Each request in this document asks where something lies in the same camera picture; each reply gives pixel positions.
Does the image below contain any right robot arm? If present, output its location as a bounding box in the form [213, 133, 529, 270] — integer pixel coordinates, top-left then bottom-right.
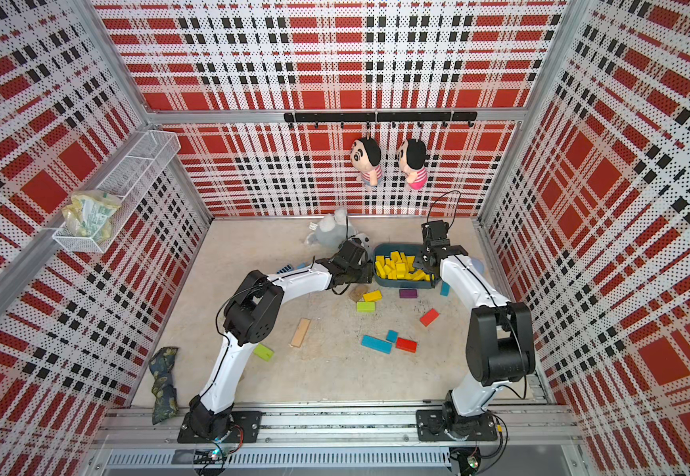
[416, 220, 535, 442]

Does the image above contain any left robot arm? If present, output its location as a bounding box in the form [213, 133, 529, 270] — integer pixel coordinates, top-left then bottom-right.
[178, 233, 374, 441]

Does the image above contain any dark teal plastic bin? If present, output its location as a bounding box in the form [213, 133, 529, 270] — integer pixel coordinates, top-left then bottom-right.
[374, 242, 440, 289]

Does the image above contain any grey husky plush toy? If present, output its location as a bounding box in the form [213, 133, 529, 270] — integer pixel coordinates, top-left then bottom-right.
[305, 207, 371, 250]

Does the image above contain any yellow block beside green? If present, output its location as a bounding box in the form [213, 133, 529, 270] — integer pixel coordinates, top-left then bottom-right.
[363, 291, 383, 303]

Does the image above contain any lime green block centre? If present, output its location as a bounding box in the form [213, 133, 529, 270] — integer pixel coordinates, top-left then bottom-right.
[356, 301, 376, 313]

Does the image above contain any lime green block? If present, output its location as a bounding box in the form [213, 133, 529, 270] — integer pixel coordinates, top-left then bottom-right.
[254, 343, 275, 362]
[356, 301, 376, 313]

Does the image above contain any purple block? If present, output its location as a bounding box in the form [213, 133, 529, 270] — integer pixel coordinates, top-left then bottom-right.
[399, 289, 418, 299]

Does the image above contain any blue striped block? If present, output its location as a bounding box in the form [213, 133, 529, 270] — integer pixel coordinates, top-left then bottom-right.
[277, 264, 295, 275]

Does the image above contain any red block right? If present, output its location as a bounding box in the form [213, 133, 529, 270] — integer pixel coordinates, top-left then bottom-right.
[420, 309, 439, 327]

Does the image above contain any long natural wood block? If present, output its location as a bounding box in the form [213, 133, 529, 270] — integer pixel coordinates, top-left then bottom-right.
[289, 319, 311, 348]

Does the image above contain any small teal cube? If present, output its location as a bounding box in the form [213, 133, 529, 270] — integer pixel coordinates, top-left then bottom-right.
[386, 330, 399, 343]

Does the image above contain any long teal block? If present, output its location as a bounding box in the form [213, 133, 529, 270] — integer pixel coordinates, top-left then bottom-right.
[361, 335, 393, 355]

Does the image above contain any right hanging cartoon doll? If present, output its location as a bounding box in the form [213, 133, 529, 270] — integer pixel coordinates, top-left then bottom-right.
[398, 139, 428, 190]

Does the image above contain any hanging cartoon doll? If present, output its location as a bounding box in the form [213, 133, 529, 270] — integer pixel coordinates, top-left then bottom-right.
[398, 139, 428, 190]
[350, 137, 383, 188]

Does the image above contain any red rectangular block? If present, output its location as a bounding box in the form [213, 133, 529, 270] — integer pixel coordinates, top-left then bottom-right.
[395, 337, 418, 354]

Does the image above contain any left hanging cartoon doll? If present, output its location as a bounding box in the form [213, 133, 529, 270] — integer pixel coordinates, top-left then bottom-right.
[350, 137, 383, 188]

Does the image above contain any lime green block left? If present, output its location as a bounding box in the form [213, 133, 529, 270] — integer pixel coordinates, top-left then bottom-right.
[254, 343, 275, 362]

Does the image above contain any dark patterned cloth bag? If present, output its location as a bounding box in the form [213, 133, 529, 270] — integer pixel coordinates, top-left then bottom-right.
[149, 346, 178, 426]

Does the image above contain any yellow-green snack packet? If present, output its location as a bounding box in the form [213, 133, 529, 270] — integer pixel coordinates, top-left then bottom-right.
[61, 190, 122, 243]

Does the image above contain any black hook rail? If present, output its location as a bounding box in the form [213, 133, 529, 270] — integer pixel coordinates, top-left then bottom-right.
[283, 111, 479, 126]

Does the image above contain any white wire wall basket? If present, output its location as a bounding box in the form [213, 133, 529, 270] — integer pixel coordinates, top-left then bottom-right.
[53, 130, 180, 254]

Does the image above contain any metal linear rail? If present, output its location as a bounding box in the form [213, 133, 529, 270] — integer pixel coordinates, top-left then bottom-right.
[83, 401, 591, 475]

